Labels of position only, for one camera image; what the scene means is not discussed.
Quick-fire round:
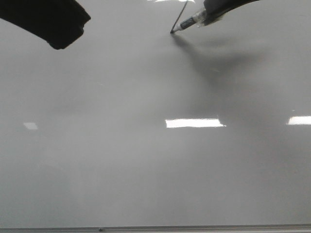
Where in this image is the black gloved right hand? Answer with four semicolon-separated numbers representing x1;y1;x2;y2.
203;0;257;26

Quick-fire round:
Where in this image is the black gloved left hand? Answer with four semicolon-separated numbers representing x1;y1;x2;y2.
0;0;91;50

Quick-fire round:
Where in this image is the white whiteboard surface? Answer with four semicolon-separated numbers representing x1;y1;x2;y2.
0;0;311;228

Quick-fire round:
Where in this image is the grey aluminium whiteboard frame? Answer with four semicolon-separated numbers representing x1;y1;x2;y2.
0;224;311;233

